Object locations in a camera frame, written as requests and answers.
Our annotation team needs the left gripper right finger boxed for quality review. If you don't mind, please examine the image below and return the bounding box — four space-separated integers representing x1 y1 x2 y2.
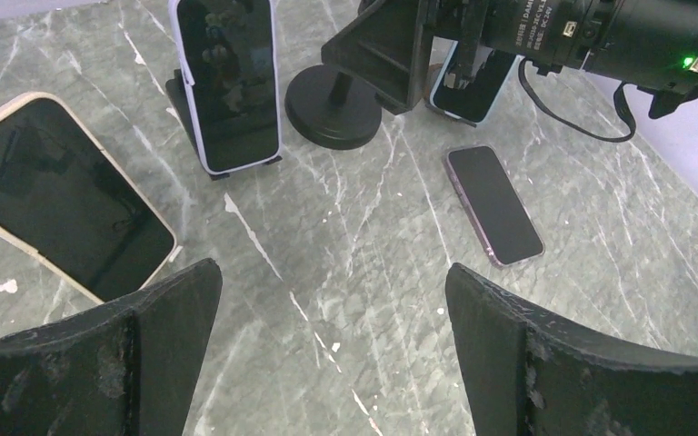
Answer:
444 263 698 435

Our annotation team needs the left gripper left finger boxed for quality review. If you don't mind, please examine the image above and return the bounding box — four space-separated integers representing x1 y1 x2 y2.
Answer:
0 259 223 435

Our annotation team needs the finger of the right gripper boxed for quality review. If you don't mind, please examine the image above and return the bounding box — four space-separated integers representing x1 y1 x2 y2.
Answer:
321 0 434 114

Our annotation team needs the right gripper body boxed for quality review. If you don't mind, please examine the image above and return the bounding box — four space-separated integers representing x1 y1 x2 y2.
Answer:
425 1 501 90

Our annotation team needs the black round base phone stand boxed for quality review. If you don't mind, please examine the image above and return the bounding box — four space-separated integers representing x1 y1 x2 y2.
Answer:
284 64 382 151

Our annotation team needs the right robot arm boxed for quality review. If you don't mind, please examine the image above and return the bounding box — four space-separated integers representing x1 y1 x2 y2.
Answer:
321 0 698 119

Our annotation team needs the black phone without case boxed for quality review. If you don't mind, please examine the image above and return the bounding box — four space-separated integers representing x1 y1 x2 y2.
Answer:
444 145 545 268

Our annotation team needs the phone with beige case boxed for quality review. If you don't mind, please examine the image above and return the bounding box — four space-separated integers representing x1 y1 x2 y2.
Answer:
0 92 177 302

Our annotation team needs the phone with light blue case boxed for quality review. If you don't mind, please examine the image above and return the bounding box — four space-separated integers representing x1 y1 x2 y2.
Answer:
424 42 516 127

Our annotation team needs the phone with lilac case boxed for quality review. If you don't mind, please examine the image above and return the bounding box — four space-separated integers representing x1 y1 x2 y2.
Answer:
168 1 282 173

